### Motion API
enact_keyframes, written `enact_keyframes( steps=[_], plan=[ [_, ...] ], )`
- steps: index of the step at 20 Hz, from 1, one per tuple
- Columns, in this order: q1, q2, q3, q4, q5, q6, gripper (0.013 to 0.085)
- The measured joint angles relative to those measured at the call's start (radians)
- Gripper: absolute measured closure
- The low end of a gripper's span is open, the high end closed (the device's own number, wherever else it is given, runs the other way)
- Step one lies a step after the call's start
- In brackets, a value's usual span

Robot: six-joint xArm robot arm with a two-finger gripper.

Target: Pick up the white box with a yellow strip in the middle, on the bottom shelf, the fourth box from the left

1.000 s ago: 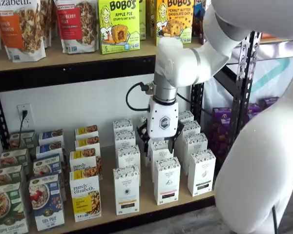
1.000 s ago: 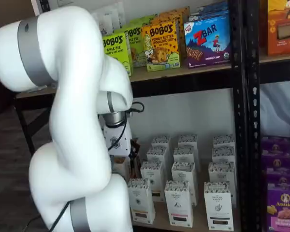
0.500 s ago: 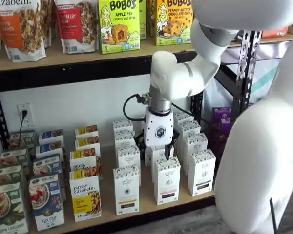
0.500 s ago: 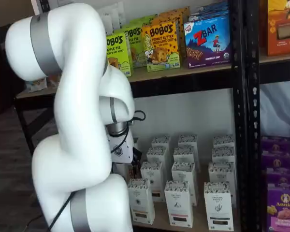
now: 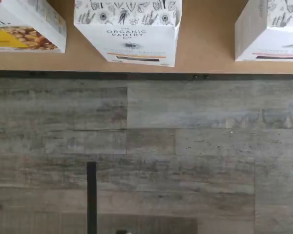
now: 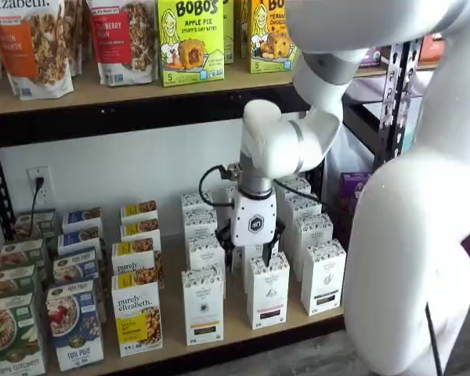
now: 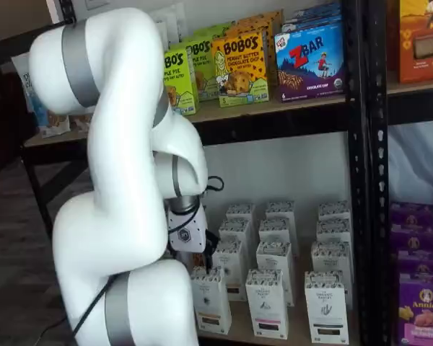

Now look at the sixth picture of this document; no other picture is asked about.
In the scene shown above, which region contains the black metal shelving rack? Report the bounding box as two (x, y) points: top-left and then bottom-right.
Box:
(0, 38), (421, 376)

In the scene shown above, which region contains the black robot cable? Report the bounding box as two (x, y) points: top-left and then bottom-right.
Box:
(198, 164), (443, 376)

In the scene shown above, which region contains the white wall outlet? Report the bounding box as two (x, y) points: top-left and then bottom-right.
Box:
(26, 166), (54, 205)

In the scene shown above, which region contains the green Bobo's apple pie box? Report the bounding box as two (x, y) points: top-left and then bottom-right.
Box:
(221, 0), (236, 66)
(157, 0), (226, 88)

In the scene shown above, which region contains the green Nature's Path oatmeal box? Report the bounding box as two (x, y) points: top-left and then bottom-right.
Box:
(0, 292), (47, 376)
(14, 209), (59, 240)
(0, 237), (48, 271)
(0, 265), (38, 302)

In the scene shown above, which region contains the yellow Bobo's peanut butter box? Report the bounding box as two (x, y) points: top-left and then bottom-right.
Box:
(249, 0), (301, 74)

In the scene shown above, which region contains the white box with black strip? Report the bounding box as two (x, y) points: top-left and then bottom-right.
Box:
(291, 213), (334, 283)
(276, 178), (313, 204)
(299, 238), (347, 316)
(284, 193), (323, 224)

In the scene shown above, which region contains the orange purely elizabeth granola bag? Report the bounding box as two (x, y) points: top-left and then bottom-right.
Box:
(62, 0), (92, 78)
(0, 0), (74, 100)

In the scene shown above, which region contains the wooden shelf board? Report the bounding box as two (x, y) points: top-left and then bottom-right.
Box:
(42, 219), (346, 373)
(354, 58), (436, 78)
(0, 58), (298, 117)

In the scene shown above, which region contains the black plug with cord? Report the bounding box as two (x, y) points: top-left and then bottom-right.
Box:
(29, 176), (46, 236)

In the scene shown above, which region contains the white yellow purely elizabeth box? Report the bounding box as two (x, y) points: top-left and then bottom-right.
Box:
(119, 218), (162, 251)
(119, 200), (159, 225)
(110, 237), (165, 289)
(110, 268), (165, 358)

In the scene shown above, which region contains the purple Annie's box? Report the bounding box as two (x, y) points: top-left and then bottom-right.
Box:
(339, 172), (371, 215)

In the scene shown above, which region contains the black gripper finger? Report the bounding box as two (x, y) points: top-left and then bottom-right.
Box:
(215, 220), (237, 274)
(262, 220), (287, 268)

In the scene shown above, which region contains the red purely elizabeth granola bag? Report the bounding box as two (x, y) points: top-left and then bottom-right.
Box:
(85, 0), (159, 88)

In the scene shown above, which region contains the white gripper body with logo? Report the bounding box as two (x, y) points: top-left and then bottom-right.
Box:
(231, 190), (278, 248)

